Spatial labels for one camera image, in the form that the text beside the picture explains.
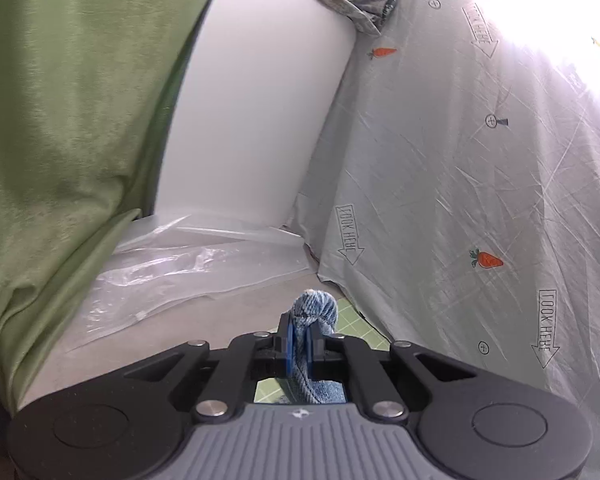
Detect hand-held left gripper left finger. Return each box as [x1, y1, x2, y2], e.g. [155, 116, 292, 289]
[122, 312, 297, 422]

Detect white board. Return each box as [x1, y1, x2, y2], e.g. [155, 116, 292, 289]
[150, 0, 359, 227]

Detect clear plastic sheet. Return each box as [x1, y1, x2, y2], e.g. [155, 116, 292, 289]
[65, 212, 322, 354]

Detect green grid mat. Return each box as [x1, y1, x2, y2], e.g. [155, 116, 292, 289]
[254, 300, 388, 405]

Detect green curtain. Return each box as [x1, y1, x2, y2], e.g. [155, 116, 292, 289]
[0, 0, 232, 407]

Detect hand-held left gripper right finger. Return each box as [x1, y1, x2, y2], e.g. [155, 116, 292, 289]
[302, 324, 482, 422]

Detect blue denim jeans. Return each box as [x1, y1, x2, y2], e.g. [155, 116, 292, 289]
[279, 288, 349, 406]

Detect grey carrot print sheet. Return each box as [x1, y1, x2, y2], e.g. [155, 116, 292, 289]
[282, 0, 600, 480]

